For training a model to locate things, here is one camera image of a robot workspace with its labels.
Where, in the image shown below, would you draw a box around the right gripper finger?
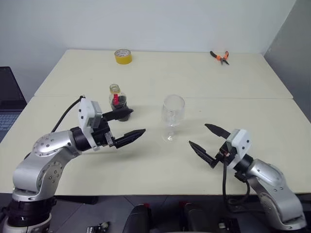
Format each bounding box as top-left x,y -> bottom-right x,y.
204,123 -> 231,141
189,140 -> 218,168

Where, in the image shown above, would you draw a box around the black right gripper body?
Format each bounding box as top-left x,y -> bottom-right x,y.
210,140 -> 237,168

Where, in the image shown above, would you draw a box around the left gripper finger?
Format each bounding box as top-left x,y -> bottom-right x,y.
102,108 -> 135,121
114,128 -> 147,150

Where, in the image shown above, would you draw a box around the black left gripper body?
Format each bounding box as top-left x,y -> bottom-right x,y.
93,118 -> 116,148

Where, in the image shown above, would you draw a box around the clear plastic bottle red label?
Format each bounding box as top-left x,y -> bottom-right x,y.
108,83 -> 132,122

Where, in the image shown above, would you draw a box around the clear wine glass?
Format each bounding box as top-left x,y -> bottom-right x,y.
161,94 -> 186,143

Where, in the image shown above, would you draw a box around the yellow tape roll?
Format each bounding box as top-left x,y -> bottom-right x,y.
114,48 -> 133,66

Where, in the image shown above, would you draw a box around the dark rounded shape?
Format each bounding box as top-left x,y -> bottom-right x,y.
179,200 -> 215,233
124,203 -> 153,233

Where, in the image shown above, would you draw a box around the orange black pliers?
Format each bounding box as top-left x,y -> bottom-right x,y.
210,50 -> 230,67

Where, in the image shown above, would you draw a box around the dark laptop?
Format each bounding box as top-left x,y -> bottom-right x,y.
0,66 -> 27,144

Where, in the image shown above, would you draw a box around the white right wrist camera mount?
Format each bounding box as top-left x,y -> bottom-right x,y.
227,128 -> 252,169

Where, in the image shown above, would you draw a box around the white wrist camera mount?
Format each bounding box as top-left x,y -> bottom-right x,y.
77,98 -> 104,151
227,128 -> 252,169

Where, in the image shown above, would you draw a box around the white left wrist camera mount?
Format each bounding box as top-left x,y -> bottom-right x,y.
77,98 -> 104,151

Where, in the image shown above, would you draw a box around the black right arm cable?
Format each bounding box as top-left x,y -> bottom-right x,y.
222,159 -> 251,214

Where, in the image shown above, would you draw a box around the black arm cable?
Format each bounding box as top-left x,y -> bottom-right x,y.
52,96 -> 86,133
222,159 -> 251,214

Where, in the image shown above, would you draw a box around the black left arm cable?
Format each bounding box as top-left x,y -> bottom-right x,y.
52,96 -> 86,133

